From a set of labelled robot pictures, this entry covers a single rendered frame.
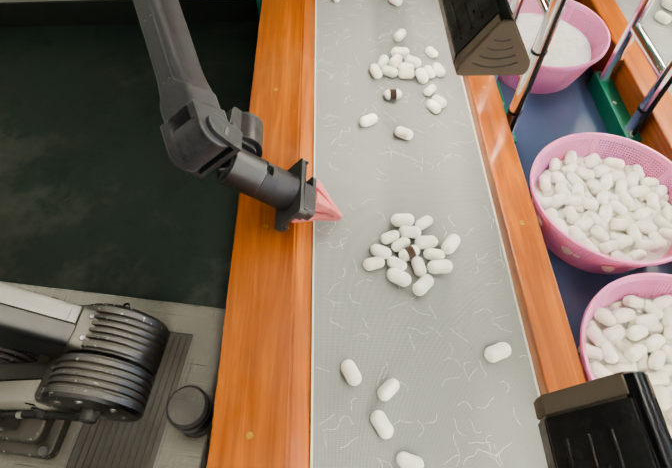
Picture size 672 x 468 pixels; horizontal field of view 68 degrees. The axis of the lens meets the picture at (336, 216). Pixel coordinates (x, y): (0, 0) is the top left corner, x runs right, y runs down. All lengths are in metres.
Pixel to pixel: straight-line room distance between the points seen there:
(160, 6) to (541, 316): 0.68
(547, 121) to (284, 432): 0.80
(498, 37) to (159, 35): 0.44
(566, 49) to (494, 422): 0.81
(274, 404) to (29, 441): 0.49
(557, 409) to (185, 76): 0.56
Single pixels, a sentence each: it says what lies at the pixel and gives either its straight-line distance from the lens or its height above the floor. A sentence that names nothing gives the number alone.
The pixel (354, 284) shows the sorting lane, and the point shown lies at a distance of 0.75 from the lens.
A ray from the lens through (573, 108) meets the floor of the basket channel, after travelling 1.18.
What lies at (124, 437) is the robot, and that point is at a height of 0.48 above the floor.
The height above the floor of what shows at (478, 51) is 1.07.
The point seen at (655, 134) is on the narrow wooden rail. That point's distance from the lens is 1.09.
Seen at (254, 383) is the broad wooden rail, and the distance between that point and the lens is 0.68.
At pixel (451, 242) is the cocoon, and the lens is 0.78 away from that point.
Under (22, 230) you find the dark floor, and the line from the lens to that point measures 1.98.
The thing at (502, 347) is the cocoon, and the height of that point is 0.76.
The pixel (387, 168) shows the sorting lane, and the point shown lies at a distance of 0.88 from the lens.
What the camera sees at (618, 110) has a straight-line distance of 1.15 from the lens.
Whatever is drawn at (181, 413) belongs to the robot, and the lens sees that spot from 0.91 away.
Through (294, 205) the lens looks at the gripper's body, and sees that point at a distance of 0.71.
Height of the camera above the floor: 1.41
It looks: 55 degrees down
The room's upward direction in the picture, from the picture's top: straight up
